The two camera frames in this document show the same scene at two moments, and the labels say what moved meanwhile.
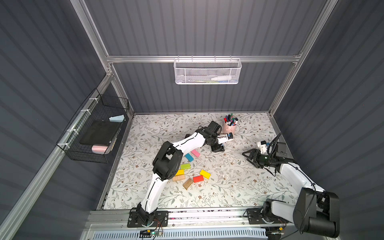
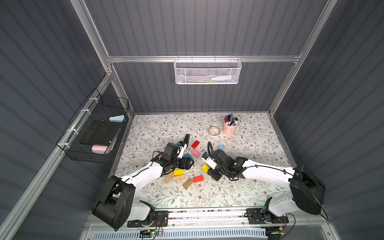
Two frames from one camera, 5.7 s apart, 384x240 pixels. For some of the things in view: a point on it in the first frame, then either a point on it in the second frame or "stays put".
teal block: (189, 157) stays put
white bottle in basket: (222, 78) stays put
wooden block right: (187, 183) stays put
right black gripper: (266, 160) to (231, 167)
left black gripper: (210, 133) to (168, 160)
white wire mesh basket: (225, 71) stays put
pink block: (195, 153) stays put
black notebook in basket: (94, 132) stays put
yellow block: (205, 174) to (205, 168)
